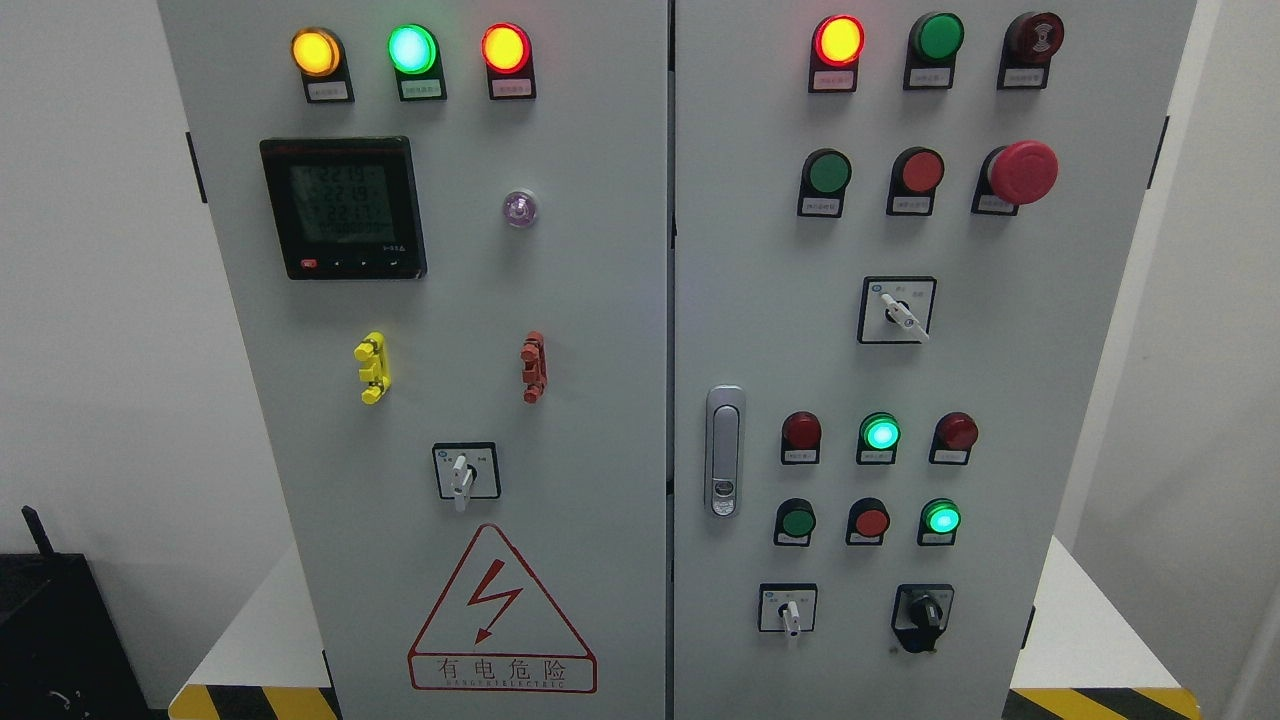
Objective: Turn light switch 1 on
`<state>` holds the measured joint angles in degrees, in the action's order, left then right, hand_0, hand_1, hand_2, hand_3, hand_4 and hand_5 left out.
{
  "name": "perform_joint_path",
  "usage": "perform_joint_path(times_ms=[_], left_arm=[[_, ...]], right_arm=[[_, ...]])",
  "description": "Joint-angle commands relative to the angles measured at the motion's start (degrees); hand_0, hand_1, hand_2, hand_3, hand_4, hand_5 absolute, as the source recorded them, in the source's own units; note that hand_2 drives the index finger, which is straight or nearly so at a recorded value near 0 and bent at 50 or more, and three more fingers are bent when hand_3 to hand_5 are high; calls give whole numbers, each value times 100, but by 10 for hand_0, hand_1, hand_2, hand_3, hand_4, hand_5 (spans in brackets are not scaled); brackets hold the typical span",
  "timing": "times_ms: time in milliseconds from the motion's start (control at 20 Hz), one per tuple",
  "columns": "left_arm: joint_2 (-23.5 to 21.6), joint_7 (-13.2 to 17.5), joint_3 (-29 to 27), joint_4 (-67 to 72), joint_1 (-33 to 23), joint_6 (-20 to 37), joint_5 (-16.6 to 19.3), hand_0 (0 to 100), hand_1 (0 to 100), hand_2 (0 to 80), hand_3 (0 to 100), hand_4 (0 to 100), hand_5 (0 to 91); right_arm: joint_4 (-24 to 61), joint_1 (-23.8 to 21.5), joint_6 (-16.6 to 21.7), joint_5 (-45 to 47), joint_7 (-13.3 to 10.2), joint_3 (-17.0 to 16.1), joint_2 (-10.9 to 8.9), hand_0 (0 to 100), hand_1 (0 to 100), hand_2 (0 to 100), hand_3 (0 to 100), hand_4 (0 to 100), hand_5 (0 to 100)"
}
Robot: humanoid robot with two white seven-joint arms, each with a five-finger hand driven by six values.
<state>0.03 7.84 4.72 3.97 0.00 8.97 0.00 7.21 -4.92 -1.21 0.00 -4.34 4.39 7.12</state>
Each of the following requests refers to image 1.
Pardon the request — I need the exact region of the white rotary selector switch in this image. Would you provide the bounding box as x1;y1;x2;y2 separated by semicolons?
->
756;583;818;637
858;275;937;345
431;442;502;512

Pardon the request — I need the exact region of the yellow indicator light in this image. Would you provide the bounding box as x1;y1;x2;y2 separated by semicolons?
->
291;27;355;104

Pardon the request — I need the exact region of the red terminal connector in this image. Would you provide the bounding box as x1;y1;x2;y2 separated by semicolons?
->
518;331;548;404

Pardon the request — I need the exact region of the dark red indicator light left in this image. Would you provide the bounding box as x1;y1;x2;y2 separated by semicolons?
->
780;411;822;466

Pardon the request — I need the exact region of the dark red indicator light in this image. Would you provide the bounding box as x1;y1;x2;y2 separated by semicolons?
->
929;411;979;466
780;411;822;466

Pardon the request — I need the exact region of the grey left cabinet door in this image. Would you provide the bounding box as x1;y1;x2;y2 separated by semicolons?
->
159;1;668;719

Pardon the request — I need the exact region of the grey cabinet door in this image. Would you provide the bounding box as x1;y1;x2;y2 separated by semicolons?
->
672;1;1196;719
159;1;668;719

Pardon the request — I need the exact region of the green lit indicator light middle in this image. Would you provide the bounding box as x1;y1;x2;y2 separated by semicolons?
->
855;411;901;465

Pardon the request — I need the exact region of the green lit indicator light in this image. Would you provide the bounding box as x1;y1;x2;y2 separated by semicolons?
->
855;411;901;465
387;23;447;102

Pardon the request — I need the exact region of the green push button second row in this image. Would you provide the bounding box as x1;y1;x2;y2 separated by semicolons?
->
796;149;852;218

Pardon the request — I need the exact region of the yellow terminal connector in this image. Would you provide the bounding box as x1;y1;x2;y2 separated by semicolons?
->
353;331;392;406

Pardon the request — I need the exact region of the red push button lower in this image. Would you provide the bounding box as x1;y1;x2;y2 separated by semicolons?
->
845;497;891;546

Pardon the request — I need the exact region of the grey right cabinet door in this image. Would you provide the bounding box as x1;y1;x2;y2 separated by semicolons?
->
672;1;1196;719

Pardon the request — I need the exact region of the red electric hazard warning sign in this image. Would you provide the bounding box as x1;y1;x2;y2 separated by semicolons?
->
408;523;596;694

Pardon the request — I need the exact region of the dark red indicator light right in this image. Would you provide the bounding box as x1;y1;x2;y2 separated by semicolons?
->
929;411;979;466

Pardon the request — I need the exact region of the black digital power meter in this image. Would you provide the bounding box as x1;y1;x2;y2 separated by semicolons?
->
259;136;428;281

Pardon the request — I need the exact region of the red push button second row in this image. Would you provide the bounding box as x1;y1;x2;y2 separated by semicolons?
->
886;146;945;217

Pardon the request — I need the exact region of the green lit push button lower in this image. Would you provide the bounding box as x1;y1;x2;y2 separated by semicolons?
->
916;498;963;546

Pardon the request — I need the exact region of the red-orange indicator light left door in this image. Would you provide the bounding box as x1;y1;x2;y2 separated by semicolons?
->
481;22;538;101

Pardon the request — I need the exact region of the red lit indicator light right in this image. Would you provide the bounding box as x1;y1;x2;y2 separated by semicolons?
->
808;14;865;94

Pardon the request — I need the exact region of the green lit indicator light top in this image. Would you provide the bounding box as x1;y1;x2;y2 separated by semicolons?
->
387;23;447;102

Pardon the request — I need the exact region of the red emergency stop mushroom button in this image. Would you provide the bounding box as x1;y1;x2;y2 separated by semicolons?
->
972;140;1060;217

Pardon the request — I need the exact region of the green push button top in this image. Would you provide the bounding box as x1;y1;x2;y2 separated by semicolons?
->
902;12;965;91

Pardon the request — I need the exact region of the dark red buzzer alarm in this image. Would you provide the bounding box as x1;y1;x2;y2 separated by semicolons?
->
997;12;1065;90

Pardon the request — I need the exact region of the white platform with hazard stripes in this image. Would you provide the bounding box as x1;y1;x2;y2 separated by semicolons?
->
163;541;1201;719

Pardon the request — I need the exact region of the black box with antenna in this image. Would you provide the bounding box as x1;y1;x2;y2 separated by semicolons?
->
1;506;151;719

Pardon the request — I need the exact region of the silver door handle lock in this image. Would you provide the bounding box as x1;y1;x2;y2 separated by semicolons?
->
704;386;745;518

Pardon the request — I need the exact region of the black rotary knob switch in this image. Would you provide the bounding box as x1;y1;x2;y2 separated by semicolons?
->
890;583;955;653

